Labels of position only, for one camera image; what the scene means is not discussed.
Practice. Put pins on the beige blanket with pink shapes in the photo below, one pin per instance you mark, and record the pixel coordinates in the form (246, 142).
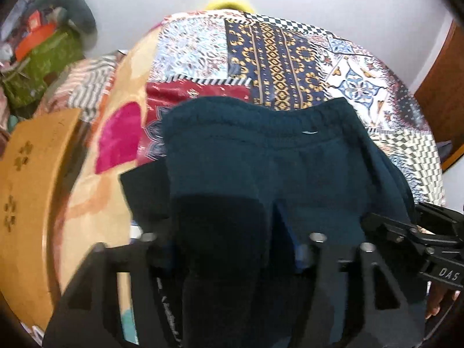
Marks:
(108, 195)

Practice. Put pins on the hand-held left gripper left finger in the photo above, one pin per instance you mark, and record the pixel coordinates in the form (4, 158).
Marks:
(161, 257)

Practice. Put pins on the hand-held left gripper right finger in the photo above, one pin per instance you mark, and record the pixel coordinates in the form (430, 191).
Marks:
(290, 239)

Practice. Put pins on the dark green bag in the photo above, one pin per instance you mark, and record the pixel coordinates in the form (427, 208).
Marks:
(72, 7)

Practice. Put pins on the yellow pillow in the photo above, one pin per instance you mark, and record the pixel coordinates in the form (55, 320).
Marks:
(230, 3)

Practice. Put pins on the wooden door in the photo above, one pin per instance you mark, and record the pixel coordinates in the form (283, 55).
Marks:
(444, 90)

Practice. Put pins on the patchwork printed bedsheet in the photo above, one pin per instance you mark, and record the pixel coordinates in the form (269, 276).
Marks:
(290, 61)

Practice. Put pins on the person's right hand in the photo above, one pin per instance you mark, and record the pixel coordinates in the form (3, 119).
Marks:
(437, 302)

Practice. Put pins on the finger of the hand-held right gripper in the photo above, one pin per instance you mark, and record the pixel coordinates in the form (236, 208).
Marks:
(398, 234)
(440, 217)

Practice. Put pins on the orange box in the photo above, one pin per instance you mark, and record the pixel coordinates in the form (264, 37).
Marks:
(36, 38)

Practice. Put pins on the dark teal pants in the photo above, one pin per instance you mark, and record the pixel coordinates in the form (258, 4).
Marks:
(253, 159)

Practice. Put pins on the striped cloth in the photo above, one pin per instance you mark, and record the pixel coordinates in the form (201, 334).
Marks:
(90, 83)

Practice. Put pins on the wooden lap board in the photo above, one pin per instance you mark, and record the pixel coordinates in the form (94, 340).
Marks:
(29, 224)

